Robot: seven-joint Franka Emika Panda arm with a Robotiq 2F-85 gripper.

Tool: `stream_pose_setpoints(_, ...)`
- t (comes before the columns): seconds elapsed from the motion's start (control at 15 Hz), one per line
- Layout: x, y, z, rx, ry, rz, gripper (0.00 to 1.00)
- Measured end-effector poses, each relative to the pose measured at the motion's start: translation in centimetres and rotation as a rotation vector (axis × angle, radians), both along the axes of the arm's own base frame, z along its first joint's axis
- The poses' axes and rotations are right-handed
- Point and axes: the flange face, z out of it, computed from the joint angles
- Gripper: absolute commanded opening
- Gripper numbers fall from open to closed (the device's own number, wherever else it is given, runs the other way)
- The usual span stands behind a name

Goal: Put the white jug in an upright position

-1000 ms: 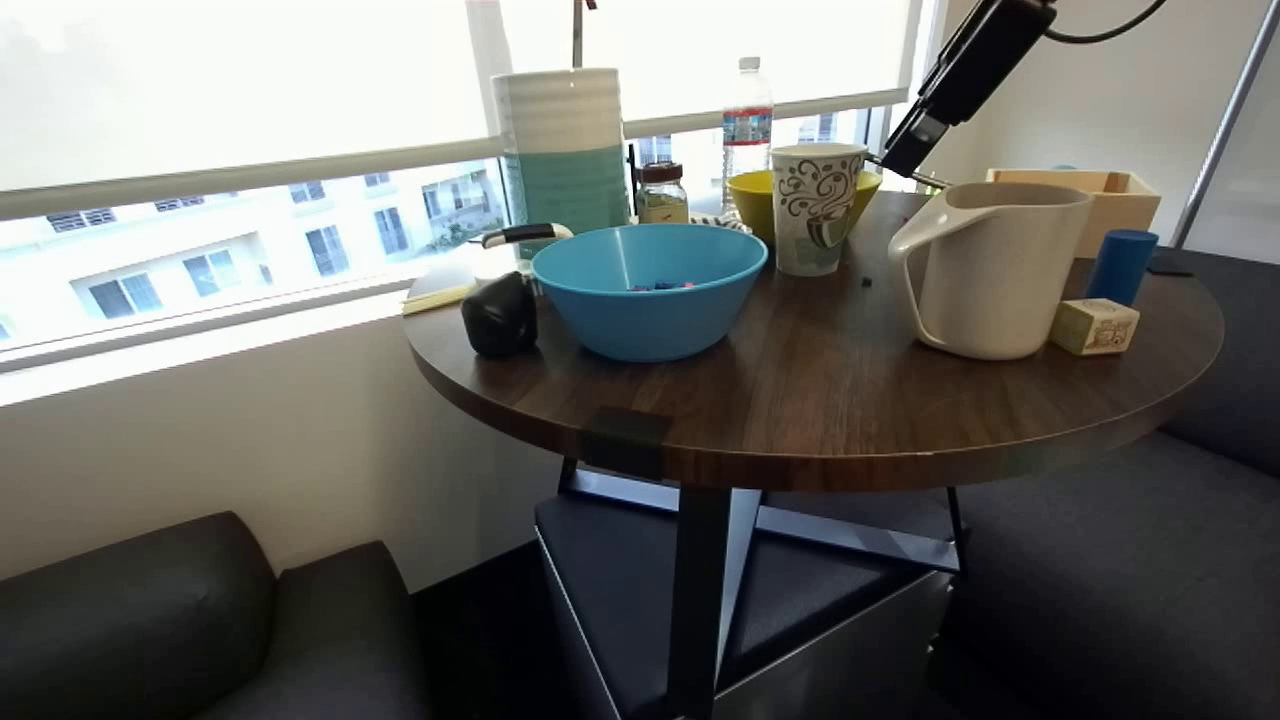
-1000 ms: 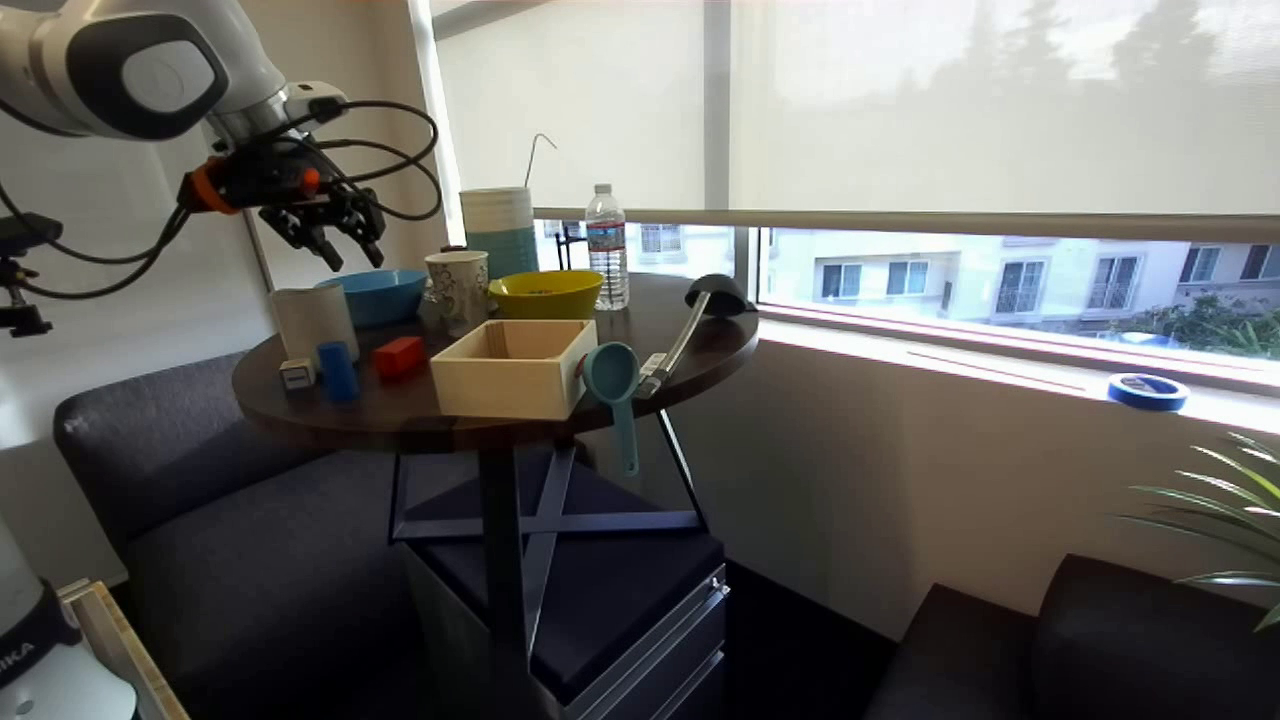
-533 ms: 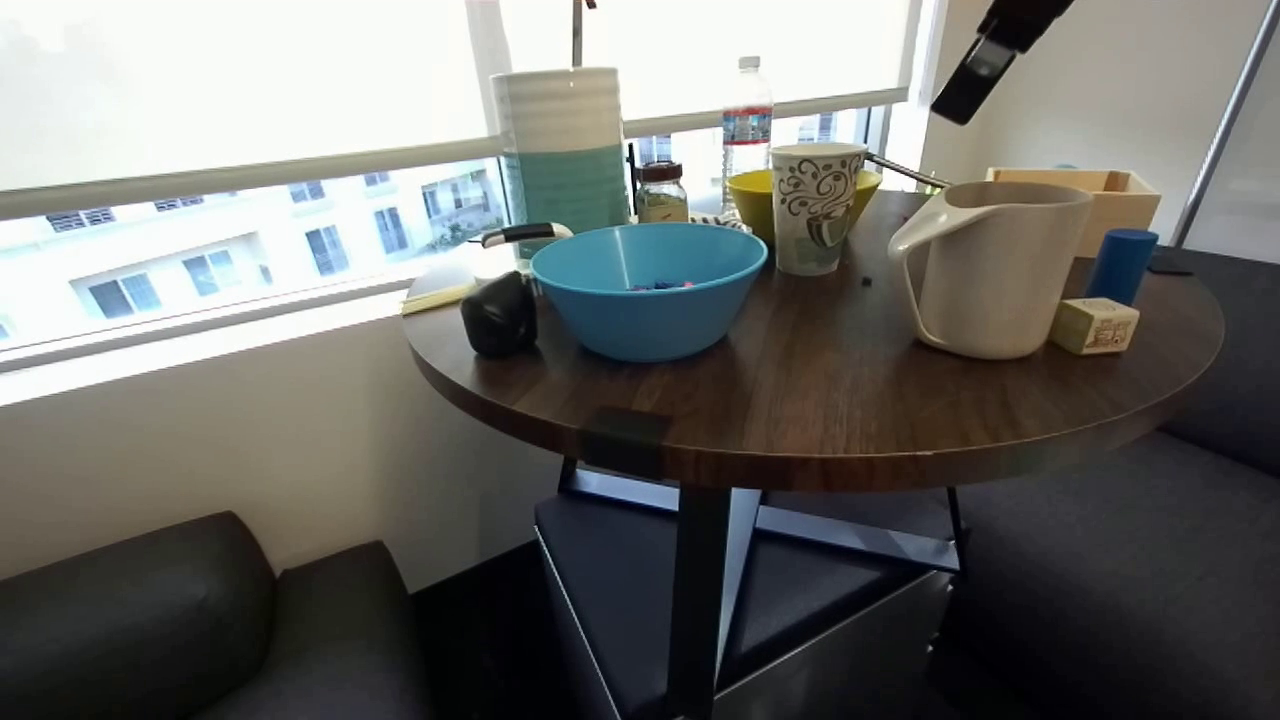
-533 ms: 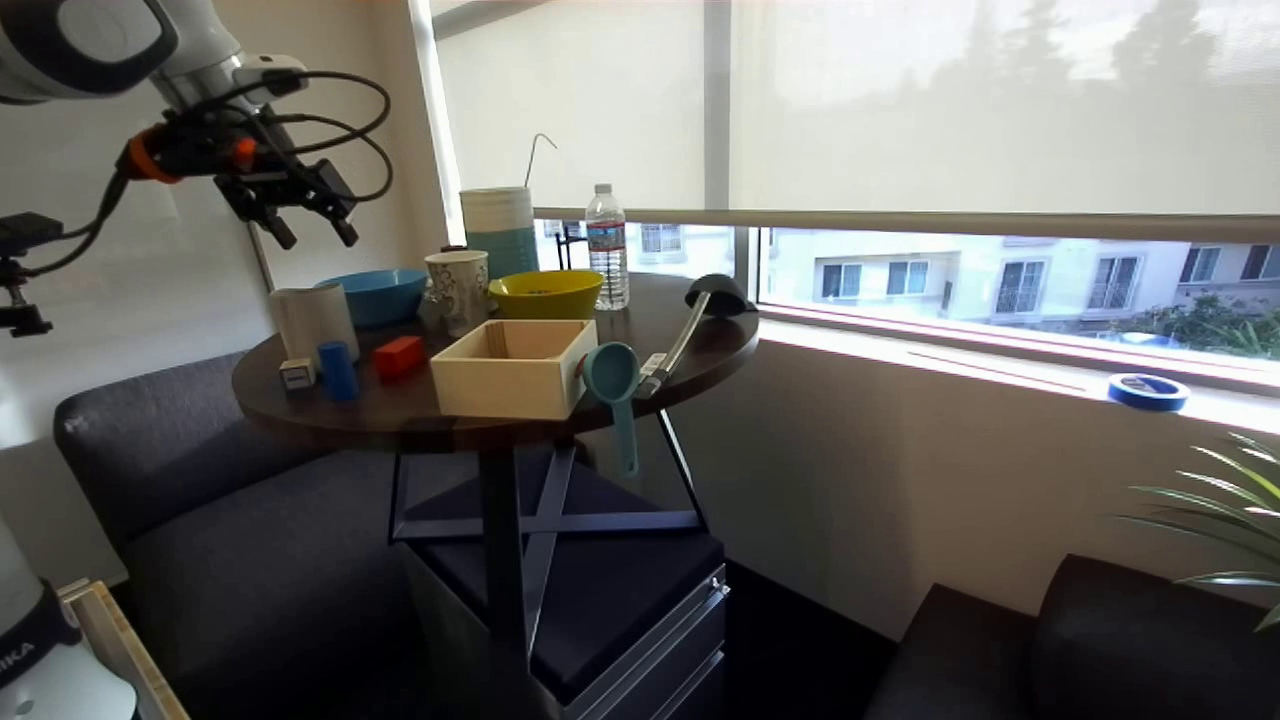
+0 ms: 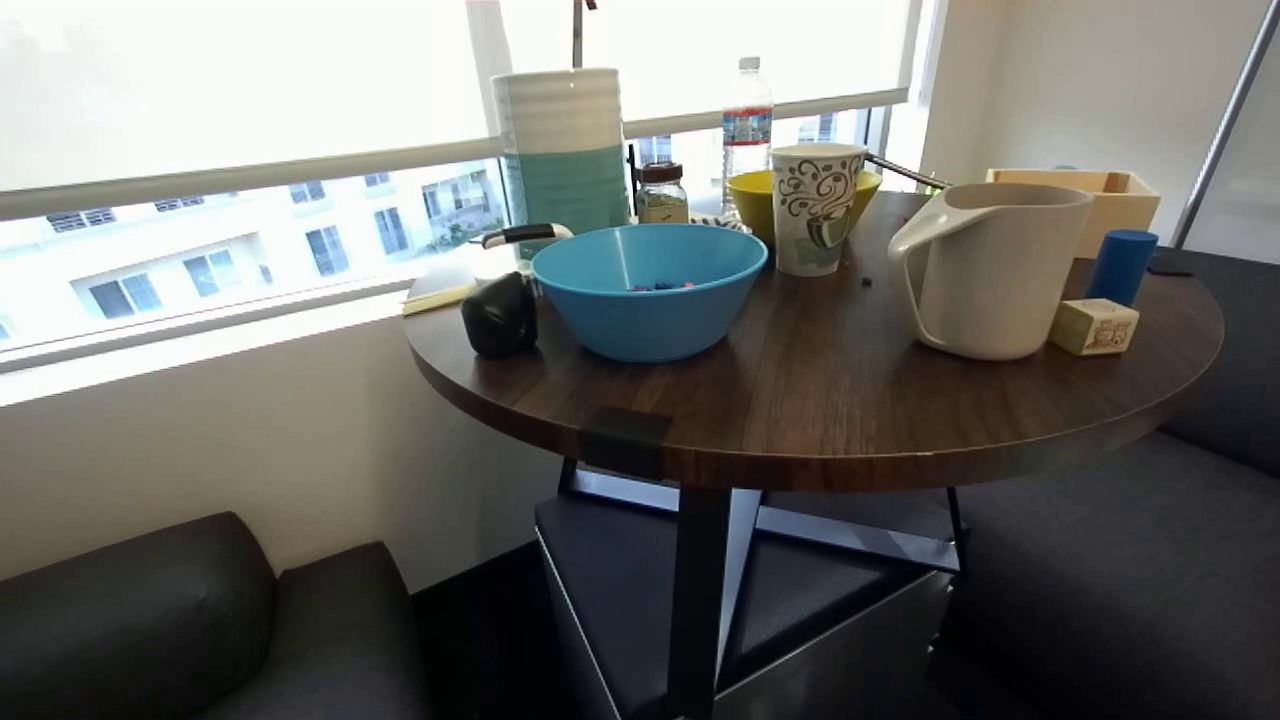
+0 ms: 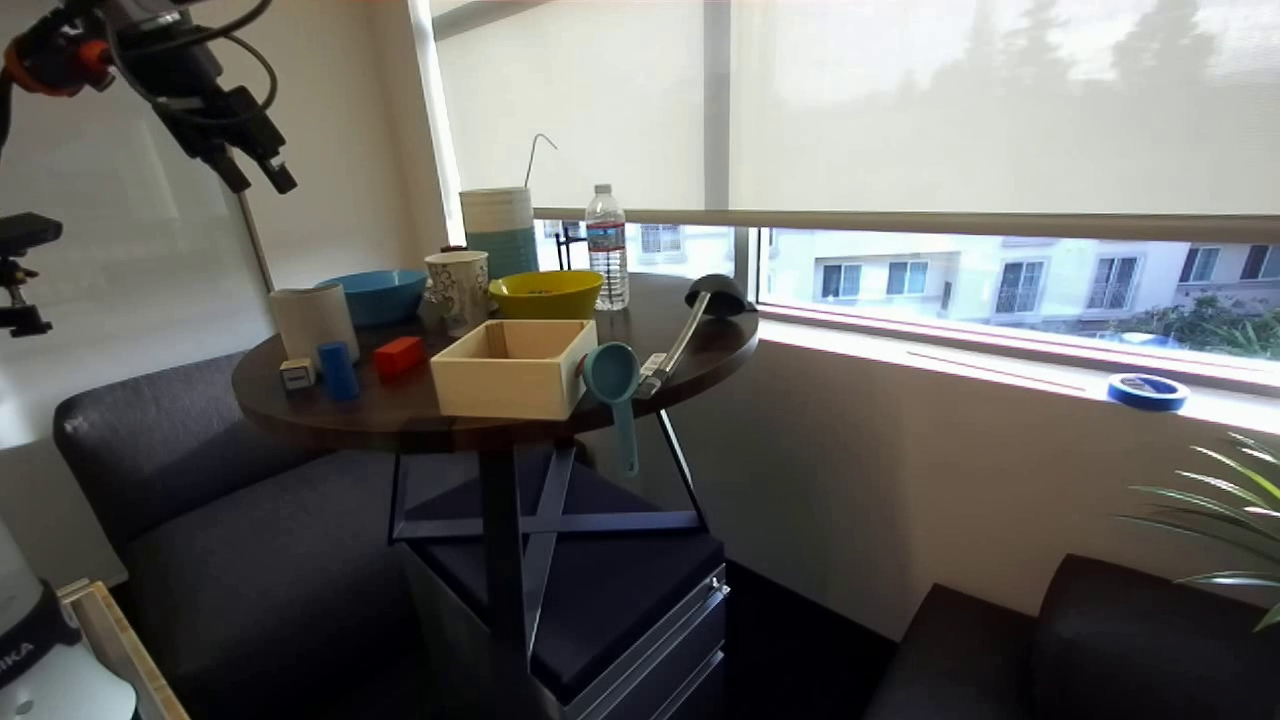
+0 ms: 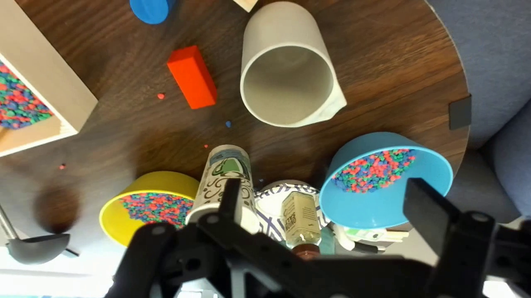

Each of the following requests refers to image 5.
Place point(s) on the white jug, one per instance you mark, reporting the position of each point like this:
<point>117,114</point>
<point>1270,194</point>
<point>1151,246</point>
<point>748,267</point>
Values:
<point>992,275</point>

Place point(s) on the blue plastic bowl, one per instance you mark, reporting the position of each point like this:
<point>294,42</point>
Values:
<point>644,314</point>

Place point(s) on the few beads in bowl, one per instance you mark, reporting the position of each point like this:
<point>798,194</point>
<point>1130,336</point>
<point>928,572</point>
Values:
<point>665,287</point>

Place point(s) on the small glass jar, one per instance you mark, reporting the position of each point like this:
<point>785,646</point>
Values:
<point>660,194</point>

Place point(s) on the yellow bowl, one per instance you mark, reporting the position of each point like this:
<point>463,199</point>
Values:
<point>748,200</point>

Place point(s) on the white teal striped vase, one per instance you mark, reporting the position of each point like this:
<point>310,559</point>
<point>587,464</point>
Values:
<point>560,147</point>

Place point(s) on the white patterned mug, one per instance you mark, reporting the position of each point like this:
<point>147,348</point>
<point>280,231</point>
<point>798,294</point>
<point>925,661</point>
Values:
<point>816,213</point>

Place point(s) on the black metal table base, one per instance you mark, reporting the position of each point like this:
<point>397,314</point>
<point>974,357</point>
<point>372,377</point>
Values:
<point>699,603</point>

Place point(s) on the clear water bottle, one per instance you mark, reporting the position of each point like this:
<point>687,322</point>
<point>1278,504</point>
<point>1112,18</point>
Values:
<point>746,124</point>

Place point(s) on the narrow white roller blind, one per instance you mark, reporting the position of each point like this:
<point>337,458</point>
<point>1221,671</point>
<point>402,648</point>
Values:
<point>800,44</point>

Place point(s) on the wooden letter cube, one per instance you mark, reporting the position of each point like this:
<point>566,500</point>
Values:
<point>1095,329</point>

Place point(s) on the wide white roller blind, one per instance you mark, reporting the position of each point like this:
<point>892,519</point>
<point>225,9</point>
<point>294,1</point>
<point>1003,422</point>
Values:
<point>241,80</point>

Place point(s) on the blue cylinder block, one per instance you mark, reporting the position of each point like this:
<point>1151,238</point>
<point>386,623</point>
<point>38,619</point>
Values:
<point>1120,267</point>

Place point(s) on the cream wooden box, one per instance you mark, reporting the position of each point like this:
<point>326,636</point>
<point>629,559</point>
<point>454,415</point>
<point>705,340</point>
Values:
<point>1120,200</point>

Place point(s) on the grey fabric sofa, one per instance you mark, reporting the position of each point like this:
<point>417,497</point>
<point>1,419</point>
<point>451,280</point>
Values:
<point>1146,572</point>

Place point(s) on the dark leather sofa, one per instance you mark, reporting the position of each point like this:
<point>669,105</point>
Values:
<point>160,627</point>

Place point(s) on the grey metal pole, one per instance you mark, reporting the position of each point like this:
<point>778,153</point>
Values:
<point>1234,123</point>

